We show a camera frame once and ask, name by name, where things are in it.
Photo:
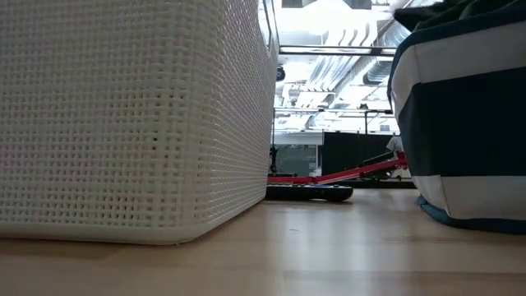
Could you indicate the dome camera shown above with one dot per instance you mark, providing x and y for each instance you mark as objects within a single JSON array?
[{"x": 280, "y": 73}]

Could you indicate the person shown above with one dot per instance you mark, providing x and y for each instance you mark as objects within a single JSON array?
[{"x": 395, "y": 144}]

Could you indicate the dark green garment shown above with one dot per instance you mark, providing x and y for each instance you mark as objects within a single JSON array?
[{"x": 435, "y": 14}]

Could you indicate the black flat object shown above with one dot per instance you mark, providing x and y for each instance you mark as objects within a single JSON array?
[{"x": 308, "y": 193}]

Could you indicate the navy white striped fabric bin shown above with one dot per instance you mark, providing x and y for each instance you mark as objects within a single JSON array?
[{"x": 464, "y": 123}]

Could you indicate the black partition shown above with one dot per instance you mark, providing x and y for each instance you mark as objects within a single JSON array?
[{"x": 345, "y": 152}]

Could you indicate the horizontal metal frame bar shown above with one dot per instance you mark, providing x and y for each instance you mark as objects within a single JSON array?
[{"x": 337, "y": 50}]

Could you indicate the red metal bar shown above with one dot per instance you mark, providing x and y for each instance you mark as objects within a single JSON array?
[{"x": 341, "y": 174}]

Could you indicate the thin black rail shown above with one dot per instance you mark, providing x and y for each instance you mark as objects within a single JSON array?
[{"x": 328, "y": 110}]

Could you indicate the white woven laundry basket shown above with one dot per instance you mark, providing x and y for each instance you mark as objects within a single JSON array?
[{"x": 123, "y": 115}]

